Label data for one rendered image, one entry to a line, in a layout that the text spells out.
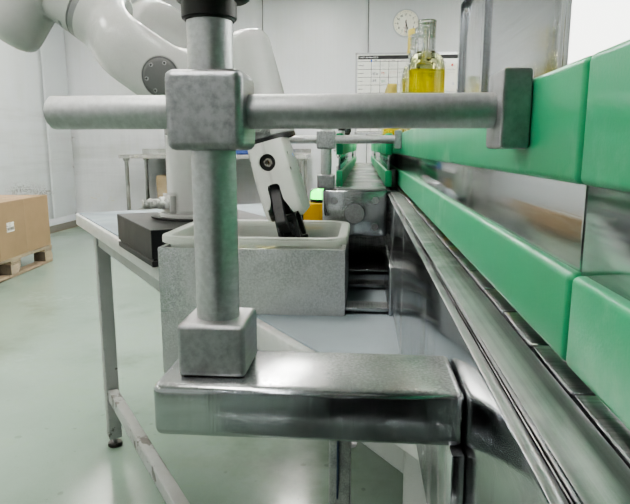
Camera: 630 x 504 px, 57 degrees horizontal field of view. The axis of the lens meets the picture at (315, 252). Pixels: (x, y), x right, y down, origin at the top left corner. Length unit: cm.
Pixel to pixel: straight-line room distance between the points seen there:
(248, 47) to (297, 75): 618
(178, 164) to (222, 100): 89
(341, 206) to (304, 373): 64
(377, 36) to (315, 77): 82
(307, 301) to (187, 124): 49
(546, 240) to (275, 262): 50
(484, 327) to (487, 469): 6
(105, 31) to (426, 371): 63
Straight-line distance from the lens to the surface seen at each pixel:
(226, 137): 20
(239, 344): 21
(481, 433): 19
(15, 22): 90
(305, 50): 694
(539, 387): 17
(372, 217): 84
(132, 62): 74
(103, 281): 186
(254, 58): 73
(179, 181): 109
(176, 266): 70
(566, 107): 17
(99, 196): 756
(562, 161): 17
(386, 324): 65
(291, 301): 68
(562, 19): 74
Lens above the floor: 94
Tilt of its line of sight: 10 degrees down
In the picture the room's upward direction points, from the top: straight up
